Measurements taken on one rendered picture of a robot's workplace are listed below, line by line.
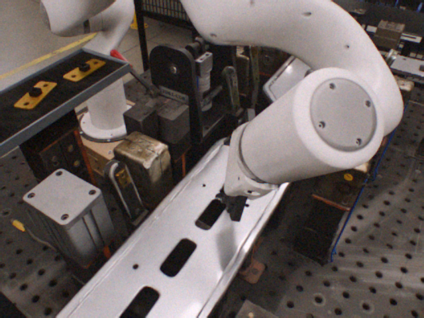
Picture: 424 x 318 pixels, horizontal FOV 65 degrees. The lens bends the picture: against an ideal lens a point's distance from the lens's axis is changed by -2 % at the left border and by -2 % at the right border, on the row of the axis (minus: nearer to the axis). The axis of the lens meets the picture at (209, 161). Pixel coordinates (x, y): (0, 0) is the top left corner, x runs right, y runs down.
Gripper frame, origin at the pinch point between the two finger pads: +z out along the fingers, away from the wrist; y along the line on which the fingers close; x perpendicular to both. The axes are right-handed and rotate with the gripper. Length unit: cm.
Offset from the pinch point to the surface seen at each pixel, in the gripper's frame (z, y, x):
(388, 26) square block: 28, 61, -54
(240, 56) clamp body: 26.0, 35.8, -6.0
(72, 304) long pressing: 1.2, -24.0, 20.4
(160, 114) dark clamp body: 14.0, 11.4, 12.3
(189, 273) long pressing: 0.6, -17.3, 4.0
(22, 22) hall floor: 330, 185, 173
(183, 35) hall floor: 265, 181, -5
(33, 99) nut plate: 8.0, 7.3, 34.9
